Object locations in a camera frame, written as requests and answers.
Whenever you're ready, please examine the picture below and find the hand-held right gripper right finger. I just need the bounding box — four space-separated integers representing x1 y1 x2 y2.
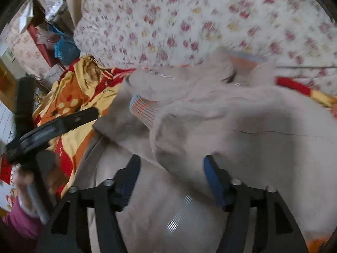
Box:
203 155 310 253

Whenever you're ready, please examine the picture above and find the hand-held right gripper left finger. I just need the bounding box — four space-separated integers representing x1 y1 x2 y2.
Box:
35 154 141 253

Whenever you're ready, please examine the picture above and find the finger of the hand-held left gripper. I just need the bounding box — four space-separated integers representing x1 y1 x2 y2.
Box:
56 107 100 133
14 76 36 139

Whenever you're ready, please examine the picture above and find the beige jacket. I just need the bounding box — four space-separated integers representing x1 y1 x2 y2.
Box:
74 50 337 253

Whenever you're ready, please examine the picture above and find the person's left hand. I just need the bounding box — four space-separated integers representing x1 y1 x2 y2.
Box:
11 150 70 217

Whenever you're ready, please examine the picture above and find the orange yellow printed blanket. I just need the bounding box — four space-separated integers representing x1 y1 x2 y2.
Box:
33 55 337 253

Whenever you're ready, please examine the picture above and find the red box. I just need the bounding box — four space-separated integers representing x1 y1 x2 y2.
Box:
26 24 62 67

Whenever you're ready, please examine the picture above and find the silver foil bag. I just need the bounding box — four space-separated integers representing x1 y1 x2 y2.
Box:
39 0 66 22

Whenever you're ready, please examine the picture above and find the floral quilt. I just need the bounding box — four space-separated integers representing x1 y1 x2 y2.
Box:
74 0 337 98

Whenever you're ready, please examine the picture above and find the thin black cable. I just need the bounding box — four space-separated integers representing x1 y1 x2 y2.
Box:
275 65 337 70

